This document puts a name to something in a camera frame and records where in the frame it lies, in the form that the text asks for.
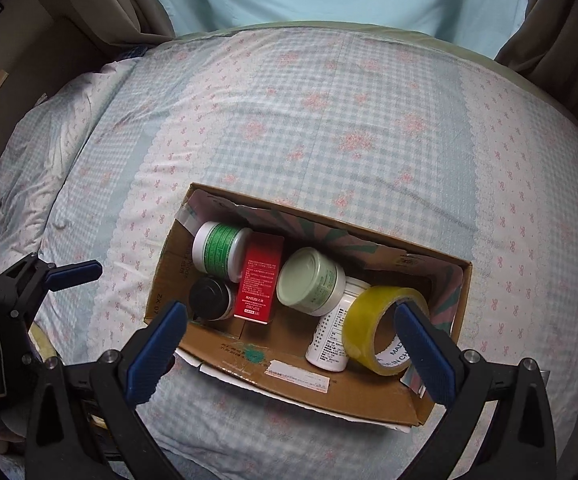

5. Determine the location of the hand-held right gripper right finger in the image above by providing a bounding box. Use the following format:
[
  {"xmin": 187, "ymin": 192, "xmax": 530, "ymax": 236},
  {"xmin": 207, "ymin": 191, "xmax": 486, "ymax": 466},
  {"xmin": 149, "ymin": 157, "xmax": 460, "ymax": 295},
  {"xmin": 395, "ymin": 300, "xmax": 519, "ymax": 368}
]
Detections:
[{"xmin": 394, "ymin": 301, "xmax": 557, "ymax": 480}]

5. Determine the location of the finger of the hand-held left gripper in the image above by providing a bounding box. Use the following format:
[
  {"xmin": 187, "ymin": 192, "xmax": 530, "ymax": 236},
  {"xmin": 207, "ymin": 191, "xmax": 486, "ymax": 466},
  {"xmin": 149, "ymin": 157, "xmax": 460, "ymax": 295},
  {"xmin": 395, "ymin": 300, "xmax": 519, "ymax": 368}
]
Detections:
[{"xmin": 0, "ymin": 253, "xmax": 103, "ymax": 333}]

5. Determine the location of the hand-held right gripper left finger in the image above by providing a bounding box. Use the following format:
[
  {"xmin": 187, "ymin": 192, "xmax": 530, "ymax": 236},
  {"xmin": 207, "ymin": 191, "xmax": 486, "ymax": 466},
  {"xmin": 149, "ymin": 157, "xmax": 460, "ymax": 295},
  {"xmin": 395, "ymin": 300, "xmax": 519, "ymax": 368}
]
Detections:
[{"xmin": 25, "ymin": 301, "xmax": 190, "ymax": 480}]

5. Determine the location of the clear yellowish tape roll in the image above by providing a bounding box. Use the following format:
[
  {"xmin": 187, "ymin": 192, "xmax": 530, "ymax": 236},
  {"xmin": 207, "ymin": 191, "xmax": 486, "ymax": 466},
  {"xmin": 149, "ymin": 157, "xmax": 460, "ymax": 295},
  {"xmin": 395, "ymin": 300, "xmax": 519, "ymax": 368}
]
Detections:
[{"xmin": 342, "ymin": 286, "xmax": 432, "ymax": 377}]

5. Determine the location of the black lidded jar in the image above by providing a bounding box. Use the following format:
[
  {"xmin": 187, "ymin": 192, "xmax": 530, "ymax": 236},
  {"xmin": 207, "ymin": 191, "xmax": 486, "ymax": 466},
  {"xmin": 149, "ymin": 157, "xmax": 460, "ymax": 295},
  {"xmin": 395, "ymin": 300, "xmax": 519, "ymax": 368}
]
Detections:
[{"xmin": 189, "ymin": 277, "xmax": 234, "ymax": 322}]

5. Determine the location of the white pill bottle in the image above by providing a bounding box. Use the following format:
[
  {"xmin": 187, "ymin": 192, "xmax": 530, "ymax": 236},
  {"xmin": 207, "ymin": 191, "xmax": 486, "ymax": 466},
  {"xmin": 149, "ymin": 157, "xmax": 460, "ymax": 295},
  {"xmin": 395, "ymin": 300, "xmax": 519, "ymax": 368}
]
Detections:
[{"xmin": 305, "ymin": 276, "xmax": 372, "ymax": 374}]

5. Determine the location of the cardboard box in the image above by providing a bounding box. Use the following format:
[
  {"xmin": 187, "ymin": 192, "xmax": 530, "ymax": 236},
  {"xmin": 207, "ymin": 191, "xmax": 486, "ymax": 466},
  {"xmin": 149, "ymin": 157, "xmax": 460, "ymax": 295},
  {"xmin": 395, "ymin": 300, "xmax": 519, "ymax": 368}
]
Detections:
[{"xmin": 144, "ymin": 182, "xmax": 472, "ymax": 433}]

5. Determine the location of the white jar green label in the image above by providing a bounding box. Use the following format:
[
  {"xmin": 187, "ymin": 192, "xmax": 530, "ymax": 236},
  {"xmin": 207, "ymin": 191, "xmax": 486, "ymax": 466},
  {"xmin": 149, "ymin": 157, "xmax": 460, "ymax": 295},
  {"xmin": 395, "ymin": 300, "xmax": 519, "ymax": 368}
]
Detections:
[{"xmin": 192, "ymin": 221, "xmax": 254, "ymax": 281}]

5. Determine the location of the red pink carton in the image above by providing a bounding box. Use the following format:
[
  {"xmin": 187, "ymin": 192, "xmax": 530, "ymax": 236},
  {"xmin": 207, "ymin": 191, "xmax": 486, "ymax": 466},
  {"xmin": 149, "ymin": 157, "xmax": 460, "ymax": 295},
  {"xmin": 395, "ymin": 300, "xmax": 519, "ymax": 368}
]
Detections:
[{"xmin": 232, "ymin": 232, "xmax": 286, "ymax": 325}]

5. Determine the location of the pale green jar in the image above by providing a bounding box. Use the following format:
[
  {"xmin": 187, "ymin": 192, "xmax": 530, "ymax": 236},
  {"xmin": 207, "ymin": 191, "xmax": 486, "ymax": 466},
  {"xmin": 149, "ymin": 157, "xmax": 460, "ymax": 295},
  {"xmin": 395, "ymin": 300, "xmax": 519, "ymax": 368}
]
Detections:
[{"xmin": 276, "ymin": 247, "xmax": 346, "ymax": 317}]

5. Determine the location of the person's left hand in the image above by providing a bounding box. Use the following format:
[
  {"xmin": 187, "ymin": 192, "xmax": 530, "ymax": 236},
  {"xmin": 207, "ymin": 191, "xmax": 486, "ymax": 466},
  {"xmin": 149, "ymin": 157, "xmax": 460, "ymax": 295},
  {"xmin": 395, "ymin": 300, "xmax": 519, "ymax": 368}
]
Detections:
[{"xmin": 0, "ymin": 422, "xmax": 26, "ymax": 456}]

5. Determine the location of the yellow cloth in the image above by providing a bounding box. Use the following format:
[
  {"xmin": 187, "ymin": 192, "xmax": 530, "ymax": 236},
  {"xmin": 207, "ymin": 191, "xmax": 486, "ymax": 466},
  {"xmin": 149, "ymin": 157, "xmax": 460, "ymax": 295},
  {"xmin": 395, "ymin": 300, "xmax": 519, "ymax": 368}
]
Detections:
[{"xmin": 29, "ymin": 324, "xmax": 62, "ymax": 363}]

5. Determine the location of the white floral quilt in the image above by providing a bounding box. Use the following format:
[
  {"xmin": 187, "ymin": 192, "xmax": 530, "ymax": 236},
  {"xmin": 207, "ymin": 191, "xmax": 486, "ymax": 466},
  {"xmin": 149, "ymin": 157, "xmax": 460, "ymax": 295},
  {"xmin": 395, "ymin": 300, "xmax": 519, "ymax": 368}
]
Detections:
[{"xmin": 0, "ymin": 60, "xmax": 134, "ymax": 311}]

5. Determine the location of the grey headboard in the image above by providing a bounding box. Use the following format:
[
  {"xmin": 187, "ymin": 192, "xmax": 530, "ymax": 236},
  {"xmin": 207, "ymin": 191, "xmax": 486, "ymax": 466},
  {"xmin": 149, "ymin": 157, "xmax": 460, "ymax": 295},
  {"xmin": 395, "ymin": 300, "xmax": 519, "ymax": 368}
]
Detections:
[{"xmin": 0, "ymin": 0, "xmax": 120, "ymax": 186}]

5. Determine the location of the checked floral bed sheet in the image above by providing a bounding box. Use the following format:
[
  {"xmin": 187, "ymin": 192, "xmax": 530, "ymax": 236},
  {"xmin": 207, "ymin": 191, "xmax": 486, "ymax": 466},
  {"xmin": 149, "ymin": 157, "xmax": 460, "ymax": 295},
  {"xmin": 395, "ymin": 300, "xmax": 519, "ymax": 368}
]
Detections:
[{"xmin": 0, "ymin": 27, "xmax": 578, "ymax": 480}]

